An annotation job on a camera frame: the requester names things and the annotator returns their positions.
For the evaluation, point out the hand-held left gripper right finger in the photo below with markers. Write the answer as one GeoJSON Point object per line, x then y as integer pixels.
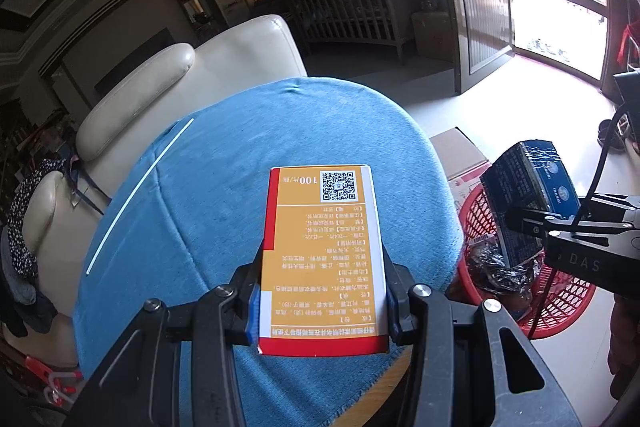
{"type": "Point", "coordinates": [395, 312]}

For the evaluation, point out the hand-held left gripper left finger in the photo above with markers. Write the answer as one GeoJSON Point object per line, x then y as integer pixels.
{"type": "Point", "coordinates": [252, 312]}

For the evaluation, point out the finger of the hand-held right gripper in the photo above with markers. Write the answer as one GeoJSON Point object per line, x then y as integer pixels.
{"type": "Point", "coordinates": [612, 202]}
{"type": "Point", "coordinates": [535, 222]}

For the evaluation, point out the dark blue box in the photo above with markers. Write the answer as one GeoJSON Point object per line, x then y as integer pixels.
{"type": "Point", "coordinates": [525, 187]}

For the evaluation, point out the red plastic mesh basket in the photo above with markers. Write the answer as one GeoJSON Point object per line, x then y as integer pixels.
{"type": "Point", "coordinates": [565, 302]}

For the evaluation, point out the orange medicine box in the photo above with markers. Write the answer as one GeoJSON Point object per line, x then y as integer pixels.
{"type": "Point", "coordinates": [320, 247]}

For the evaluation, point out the black plastic bag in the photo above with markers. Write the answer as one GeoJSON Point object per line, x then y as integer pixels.
{"type": "Point", "coordinates": [495, 269]}

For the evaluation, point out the large flat cardboard box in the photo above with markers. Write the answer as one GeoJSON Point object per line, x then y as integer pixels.
{"type": "Point", "coordinates": [457, 152]}

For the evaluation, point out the blue tablecloth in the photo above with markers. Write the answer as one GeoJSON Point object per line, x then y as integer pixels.
{"type": "Point", "coordinates": [210, 187]}

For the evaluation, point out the white thin strip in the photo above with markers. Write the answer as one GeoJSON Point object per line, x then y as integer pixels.
{"type": "Point", "coordinates": [140, 187]}

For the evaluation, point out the brown slatted door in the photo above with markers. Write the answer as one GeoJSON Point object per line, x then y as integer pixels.
{"type": "Point", "coordinates": [482, 17]}

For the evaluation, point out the small brown cardboard box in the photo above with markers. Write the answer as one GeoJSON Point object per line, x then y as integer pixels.
{"type": "Point", "coordinates": [432, 34]}

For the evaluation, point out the red white plastic object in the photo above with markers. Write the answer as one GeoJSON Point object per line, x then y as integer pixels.
{"type": "Point", "coordinates": [47, 379]}

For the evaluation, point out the dark folded clothes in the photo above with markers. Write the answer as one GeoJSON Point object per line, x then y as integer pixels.
{"type": "Point", "coordinates": [25, 302]}

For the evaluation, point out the floral cloth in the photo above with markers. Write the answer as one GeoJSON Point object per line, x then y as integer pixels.
{"type": "Point", "coordinates": [27, 217]}

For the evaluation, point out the cream leather sofa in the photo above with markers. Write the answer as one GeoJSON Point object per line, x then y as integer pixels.
{"type": "Point", "coordinates": [240, 52]}

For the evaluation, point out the dark wooden shelf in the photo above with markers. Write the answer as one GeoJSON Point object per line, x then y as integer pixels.
{"type": "Point", "coordinates": [30, 137]}

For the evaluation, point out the wooden crib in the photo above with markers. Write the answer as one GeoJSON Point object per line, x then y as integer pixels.
{"type": "Point", "coordinates": [350, 7]}

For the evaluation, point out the black wall television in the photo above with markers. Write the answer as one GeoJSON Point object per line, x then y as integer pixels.
{"type": "Point", "coordinates": [135, 62]}

